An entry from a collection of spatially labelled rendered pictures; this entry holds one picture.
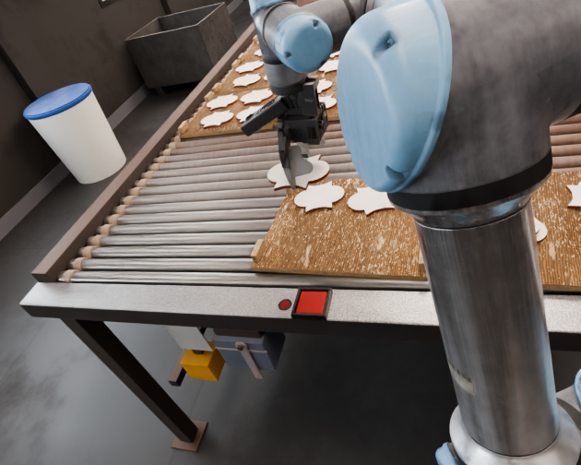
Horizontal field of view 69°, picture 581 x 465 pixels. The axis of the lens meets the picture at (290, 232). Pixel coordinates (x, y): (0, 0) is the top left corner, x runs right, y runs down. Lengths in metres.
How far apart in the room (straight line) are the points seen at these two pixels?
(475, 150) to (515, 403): 0.23
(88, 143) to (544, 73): 3.86
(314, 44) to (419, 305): 0.53
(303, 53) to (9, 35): 3.97
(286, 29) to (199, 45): 4.37
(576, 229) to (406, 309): 0.38
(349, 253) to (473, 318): 0.65
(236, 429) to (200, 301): 0.96
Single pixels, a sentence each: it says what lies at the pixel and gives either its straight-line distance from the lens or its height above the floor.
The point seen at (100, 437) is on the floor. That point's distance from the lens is 2.23.
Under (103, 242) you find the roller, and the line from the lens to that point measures 1.45.
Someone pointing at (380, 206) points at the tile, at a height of 0.94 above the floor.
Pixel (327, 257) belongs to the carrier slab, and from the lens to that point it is 0.99.
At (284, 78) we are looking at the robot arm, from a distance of 0.77.
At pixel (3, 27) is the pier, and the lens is 4.48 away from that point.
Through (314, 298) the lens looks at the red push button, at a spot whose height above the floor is 0.93.
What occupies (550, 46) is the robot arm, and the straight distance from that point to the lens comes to 0.30.
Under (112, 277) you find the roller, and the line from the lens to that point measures 1.28.
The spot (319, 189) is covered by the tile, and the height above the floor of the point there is 0.94.
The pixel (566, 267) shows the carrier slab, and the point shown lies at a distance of 0.96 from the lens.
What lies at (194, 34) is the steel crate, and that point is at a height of 0.59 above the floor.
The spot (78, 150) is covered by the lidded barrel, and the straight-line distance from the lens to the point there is 4.05.
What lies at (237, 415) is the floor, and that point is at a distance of 1.95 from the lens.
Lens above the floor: 1.63
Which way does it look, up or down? 39 degrees down
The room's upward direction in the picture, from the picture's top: 19 degrees counter-clockwise
